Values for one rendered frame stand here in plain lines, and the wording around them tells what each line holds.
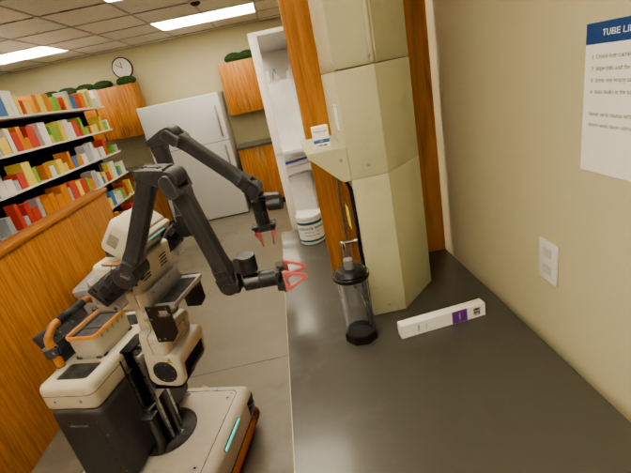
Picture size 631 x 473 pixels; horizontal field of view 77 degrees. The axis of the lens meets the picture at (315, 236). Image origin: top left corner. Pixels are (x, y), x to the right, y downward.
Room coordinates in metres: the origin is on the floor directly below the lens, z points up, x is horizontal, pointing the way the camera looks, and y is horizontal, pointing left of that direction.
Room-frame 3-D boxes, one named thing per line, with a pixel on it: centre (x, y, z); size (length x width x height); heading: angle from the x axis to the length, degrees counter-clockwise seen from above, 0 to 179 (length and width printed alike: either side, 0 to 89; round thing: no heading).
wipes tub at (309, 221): (1.93, 0.01, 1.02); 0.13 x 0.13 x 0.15
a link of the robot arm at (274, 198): (1.59, 0.16, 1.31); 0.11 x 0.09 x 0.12; 78
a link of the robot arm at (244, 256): (1.19, 0.26, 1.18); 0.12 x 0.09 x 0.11; 80
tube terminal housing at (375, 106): (1.30, -0.26, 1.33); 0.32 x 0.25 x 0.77; 1
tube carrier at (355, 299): (1.04, -0.08, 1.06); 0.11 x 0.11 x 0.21
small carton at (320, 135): (1.24, -0.08, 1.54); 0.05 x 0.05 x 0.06; 87
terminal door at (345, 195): (1.30, -0.13, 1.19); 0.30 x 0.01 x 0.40; 1
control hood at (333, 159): (1.30, -0.08, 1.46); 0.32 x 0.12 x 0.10; 1
